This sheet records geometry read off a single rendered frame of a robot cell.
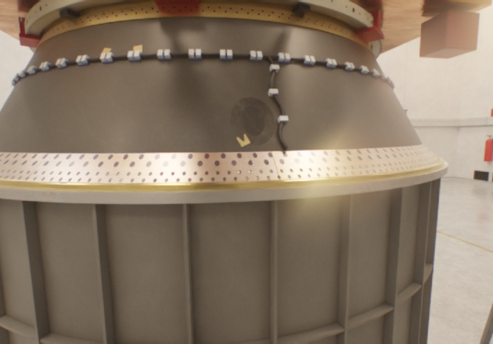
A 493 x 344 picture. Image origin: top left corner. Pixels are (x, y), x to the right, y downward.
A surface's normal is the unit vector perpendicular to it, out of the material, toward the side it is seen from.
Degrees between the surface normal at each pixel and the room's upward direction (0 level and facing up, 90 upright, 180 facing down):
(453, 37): 90
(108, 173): 43
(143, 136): 62
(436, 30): 90
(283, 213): 90
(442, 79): 90
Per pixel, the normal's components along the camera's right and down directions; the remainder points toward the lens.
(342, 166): 0.26, -0.65
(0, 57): 0.21, 0.12
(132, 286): -0.07, 0.12
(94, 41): -0.26, -0.36
